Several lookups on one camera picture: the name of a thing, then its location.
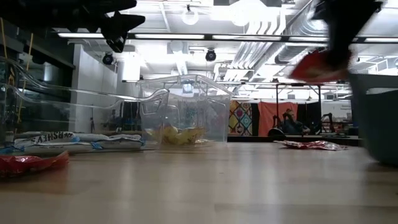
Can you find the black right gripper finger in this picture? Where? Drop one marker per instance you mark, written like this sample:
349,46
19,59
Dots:
335,40
349,40

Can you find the red Skittles candy packet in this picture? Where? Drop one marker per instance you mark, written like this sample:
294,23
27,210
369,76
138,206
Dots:
311,70
314,145
31,163

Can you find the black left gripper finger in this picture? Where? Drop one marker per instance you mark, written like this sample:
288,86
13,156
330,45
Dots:
129,26
130,19

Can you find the colourful patchwork quilt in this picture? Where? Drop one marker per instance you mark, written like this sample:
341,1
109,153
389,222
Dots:
239,118

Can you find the black metal rack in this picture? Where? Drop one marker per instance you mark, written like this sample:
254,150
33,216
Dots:
298,84

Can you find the clear long plastic bin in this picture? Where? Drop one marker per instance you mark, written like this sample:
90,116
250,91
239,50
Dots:
77,118

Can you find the black hanging spotlight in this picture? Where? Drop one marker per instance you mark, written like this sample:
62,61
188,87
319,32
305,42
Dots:
210,55
108,58

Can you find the orange hanging cloth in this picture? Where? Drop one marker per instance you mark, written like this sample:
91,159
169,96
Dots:
267,115

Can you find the teal plastic bin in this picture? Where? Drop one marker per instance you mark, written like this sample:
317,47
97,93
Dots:
379,130

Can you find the black overhead light bar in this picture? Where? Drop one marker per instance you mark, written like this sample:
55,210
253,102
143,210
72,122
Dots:
208,37

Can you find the clear square plastic bin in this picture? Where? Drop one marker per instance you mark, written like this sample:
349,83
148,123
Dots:
202,102

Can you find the black office chair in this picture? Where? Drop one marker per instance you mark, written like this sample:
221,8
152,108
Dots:
275,133

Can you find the person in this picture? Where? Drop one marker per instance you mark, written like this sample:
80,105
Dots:
290,124

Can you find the silver ventilation duct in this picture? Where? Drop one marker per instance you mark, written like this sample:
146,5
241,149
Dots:
286,54

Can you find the cluttered workbench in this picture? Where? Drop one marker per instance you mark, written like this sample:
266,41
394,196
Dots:
337,127

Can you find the round white ceiling lamp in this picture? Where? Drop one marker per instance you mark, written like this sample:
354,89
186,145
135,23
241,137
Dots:
190,17

